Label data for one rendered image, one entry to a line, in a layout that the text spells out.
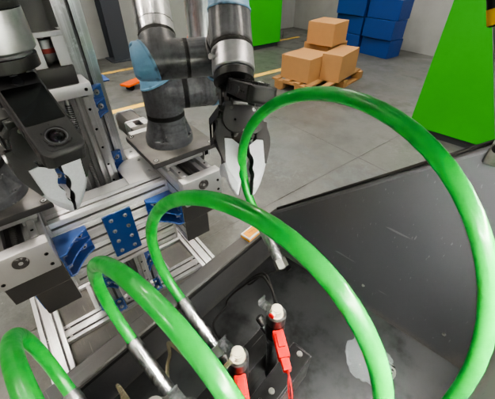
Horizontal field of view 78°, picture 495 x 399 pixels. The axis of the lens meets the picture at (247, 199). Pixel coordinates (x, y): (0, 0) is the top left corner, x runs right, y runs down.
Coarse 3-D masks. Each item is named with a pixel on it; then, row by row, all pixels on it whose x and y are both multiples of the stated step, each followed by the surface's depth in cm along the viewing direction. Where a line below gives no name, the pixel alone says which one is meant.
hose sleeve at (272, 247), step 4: (260, 232) 50; (264, 236) 49; (264, 240) 50; (268, 240) 49; (272, 240) 49; (268, 244) 49; (272, 244) 49; (276, 244) 49; (268, 248) 49; (272, 248) 49; (276, 248) 49; (272, 252) 49; (276, 252) 49; (280, 252) 49; (272, 256) 49; (276, 256) 49; (280, 256) 49
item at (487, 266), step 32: (288, 96) 32; (320, 96) 28; (352, 96) 25; (416, 128) 22; (448, 160) 21; (480, 224) 20; (480, 256) 21; (480, 288) 22; (480, 320) 22; (480, 352) 23
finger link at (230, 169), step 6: (228, 144) 48; (234, 144) 49; (228, 150) 48; (234, 150) 49; (228, 156) 48; (234, 156) 48; (228, 162) 48; (234, 162) 48; (222, 168) 52; (228, 168) 48; (234, 168) 48; (222, 174) 52; (228, 174) 48; (234, 174) 48; (228, 180) 49; (234, 180) 48; (240, 180) 48; (234, 186) 48; (240, 186) 49; (234, 192) 49
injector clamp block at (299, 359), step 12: (252, 336) 55; (264, 336) 55; (252, 348) 54; (264, 348) 54; (288, 348) 54; (300, 348) 54; (252, 360) 52; (264, 360) 54; (300, 360) 52; (252, 372) 52; (276, 372) 50; (300, 372) 51; (252, 384) 55; (264, 384) 49; (276, 384) 49; (204, 396) 48; (252, 396) 48; (264, 396) 48; (276, 396) 48
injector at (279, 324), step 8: (256, 320) 47; (264, 320) 47; (272, 320) 42; (280, 320) 42; (264, 328) 47; (272, 328) 43; (280, 328) 43; (272, 344) 47; (272, 352) 49; (272, 360) 51; (272, 368) 53
